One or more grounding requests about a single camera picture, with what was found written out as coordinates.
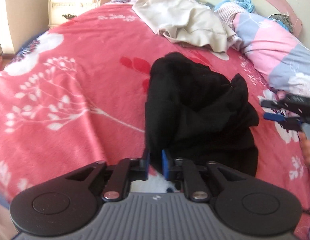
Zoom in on beige crumpled garment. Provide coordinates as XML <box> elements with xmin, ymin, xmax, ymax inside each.
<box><xmin>132</xmin><ymin>0</ymin><xmax>242</xmax><ymax>53</ymax></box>

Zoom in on pink blue floral quilt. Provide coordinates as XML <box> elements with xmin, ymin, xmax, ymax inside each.
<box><xmin>214</xmin><ymin>4</ymin><xmax>310</xmax><ymax>98</ymax></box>

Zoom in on person's right hand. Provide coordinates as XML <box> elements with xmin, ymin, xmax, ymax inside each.
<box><xmin>298</xmin><ymin>132</ymin><xmax>310</xmax><ymax>167</ymax></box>

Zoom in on blue cloth near headboard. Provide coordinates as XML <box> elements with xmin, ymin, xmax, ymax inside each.
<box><xmin>214</xmin><ymin>0</ymin><xmax>255</xmax><ymax>13</ymax></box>

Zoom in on black garment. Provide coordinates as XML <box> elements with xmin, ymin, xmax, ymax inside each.
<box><xmin>145</xmin><ymin>53</ymin><xmax>259</xmax><ymax>176</ymax></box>

